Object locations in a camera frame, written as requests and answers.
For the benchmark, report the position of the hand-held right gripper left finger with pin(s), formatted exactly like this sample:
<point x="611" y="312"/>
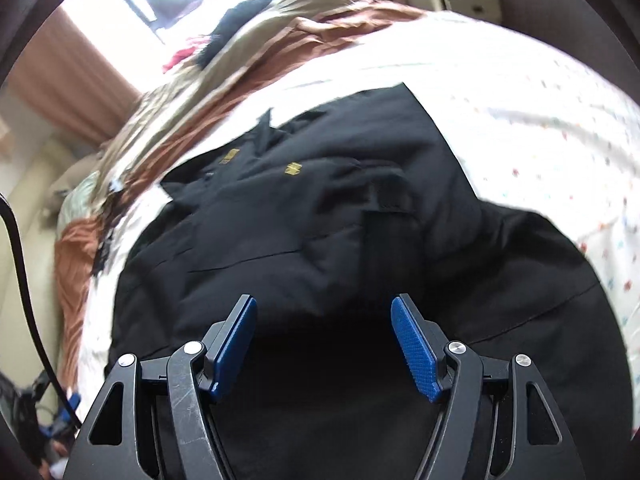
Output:
<point x="234" y="345"/>

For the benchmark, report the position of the window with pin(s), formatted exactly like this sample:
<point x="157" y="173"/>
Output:
<point x="100" y="15"/>

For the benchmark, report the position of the red cloth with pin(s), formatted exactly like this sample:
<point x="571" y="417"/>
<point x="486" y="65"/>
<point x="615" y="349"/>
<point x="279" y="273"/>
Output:
<point x="182" y="55"/>

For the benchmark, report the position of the brown and beige quilt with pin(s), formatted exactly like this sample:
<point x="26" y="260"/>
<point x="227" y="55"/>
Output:
<point x="240" y="85"/>

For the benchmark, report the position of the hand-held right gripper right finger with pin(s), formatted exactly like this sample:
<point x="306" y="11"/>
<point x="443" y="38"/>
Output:
<point x="415" y="350"/>

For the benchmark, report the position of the white floral bed sheet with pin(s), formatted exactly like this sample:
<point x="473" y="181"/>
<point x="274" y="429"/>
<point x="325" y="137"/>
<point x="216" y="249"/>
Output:
<point x="525" y="110"/>

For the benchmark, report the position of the black jacket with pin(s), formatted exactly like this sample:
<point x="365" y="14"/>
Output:
<point x="325" y="210"/>

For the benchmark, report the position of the dark cloth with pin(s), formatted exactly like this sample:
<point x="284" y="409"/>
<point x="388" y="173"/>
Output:
<point x="240" y="20"/>

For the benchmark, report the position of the pink-brown curtain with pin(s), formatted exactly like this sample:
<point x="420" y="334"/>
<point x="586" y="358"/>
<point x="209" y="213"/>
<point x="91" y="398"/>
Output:
<point x="75" y="70"/>

